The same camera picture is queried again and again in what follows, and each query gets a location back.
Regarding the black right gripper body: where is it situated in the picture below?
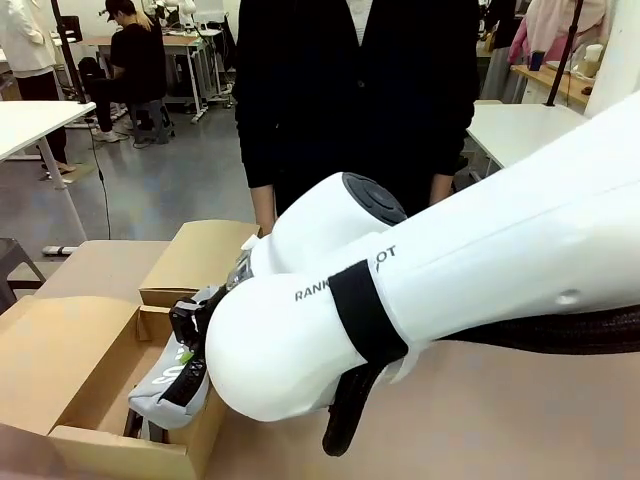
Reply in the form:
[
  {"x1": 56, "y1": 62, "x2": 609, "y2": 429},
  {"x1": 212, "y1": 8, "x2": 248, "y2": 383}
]
[{"x1": 197, "y1": 284, "x2": 227, "y2": 324}]

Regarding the grey CAMPUS pencil case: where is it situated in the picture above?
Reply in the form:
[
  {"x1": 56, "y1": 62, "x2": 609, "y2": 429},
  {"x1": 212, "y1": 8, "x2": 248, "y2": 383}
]
[{"x1": 126, "y1": 284, "x2": 222, "y2": 443}]

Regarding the person's right forearm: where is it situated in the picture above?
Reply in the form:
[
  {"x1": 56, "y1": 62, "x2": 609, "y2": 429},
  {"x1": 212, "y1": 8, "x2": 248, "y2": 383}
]
[{"x1": 249, "y1": 183, "x2": 278, "y2": 238}]

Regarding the person's left forearm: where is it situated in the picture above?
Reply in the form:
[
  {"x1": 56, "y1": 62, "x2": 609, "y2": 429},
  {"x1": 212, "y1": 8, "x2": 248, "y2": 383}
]
[{"x1": 428, "y1": 171, "x2": 457, "y2": 206}]

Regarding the small open cardboard box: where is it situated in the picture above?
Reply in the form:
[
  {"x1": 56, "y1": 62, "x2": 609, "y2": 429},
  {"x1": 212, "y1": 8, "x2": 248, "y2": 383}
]
[{"x1": 32, "y1": 220, "x2": 262, "y2": 308}]

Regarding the large open cardboard box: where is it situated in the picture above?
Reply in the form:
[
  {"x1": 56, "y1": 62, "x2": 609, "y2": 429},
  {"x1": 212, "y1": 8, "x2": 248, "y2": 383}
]
[{"x1": 0, "y1": 294, "x2": 227, "y2": 480}]

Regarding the grey metal chair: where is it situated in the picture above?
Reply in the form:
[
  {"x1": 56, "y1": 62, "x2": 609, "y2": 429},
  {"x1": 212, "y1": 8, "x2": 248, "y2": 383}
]
[{"x1": 0, "y1": 237, "x2": 45, "y2": 311}]

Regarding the grey step stool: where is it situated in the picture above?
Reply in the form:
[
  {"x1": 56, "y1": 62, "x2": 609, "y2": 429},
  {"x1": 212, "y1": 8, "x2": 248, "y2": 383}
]
[{"x1": 130, "y1": 97, "x2": 175, "y2": 146}]

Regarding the background workbench desk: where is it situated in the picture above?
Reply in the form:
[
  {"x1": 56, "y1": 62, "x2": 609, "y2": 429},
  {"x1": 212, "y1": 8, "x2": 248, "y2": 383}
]
[{"x1": 92, "y1": 27, "x2": 236, "y2": 124}]

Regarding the seated person in black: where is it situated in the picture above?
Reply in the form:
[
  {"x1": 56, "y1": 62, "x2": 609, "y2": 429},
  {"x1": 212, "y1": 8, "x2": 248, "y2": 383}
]
[{"x1": 88, "y1": 0, "x2": 169, "y2": 144}]

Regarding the person torso in black cardigan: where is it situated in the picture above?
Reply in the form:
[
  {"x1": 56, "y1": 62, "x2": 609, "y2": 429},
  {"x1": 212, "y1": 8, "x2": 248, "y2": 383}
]
[{"x1": 233, "y1": 0, "x2": 482, "y2": 236}]

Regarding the white table with white legs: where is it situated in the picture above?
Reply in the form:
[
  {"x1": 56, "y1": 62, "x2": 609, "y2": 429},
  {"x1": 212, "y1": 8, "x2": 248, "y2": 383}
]
[{"x1": 0, "y1": 100, "x2": 98, "y2": 257}]

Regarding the black stand pole with tray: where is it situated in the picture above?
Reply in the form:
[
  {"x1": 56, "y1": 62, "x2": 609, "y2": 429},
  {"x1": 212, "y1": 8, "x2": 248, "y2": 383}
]
[{"x1": 48, "y1": 0, "x2": 92, "y2": 105}]

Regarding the standing person in white jacket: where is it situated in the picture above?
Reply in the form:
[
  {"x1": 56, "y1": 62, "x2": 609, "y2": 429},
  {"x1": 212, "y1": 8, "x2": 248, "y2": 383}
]
[{"x1": 0, "y1": 0, "x2": 76, "y2": 175}]

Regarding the standing person in dark top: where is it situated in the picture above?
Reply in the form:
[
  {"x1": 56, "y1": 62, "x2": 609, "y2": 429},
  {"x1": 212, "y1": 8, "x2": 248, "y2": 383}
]
[{"x1": 478, "y1": 0, "x2": 521, "y2": 101}]

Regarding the wooden counter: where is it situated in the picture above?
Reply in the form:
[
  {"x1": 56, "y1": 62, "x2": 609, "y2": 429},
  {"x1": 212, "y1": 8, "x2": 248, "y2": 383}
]
[{"x1": 511, "y1": 60, "x2": 602, "y2": 115}]

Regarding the thin black stand pole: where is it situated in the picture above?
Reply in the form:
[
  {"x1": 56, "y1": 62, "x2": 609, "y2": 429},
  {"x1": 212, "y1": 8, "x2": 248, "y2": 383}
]
[{"x1": 544, "y1": 0, "x2": 587, "y2": 108}]

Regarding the person in pink garment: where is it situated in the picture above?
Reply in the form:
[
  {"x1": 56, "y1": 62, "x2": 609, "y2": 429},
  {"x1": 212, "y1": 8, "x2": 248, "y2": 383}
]
[{"x1": 506, "y1": 0, "x2": 612, "y2": 67}]

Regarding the white container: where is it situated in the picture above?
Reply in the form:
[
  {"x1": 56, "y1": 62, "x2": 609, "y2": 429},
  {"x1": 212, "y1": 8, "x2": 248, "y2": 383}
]
[{"x1": 581, "y1": 43, "x2": 607, "y2": 77}]

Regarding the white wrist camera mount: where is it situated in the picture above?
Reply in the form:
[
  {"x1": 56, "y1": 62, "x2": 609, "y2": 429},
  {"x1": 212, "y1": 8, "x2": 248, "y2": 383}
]
[{"x1": 223, "y1": 236, "x2": 261, "y2": 296}]

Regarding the black floor cable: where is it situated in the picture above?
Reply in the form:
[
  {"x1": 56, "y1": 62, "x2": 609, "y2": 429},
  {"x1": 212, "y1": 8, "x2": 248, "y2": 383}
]
[{"x1": 88, "y1": 117, "x2": 112, "y2": 242}]

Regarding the white table with grey frame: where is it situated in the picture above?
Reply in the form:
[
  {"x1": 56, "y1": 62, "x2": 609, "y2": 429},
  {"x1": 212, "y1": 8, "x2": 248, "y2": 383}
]
[{"x1": 464, "y1": 99, "x2": 594, "y2": 181}]

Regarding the black braided arm cable sleeve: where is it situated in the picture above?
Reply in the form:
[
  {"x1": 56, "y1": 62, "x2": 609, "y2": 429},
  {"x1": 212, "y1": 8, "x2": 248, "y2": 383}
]
[{"x1": 322, "y1": 304, "x2": 640, "y2": 458}]

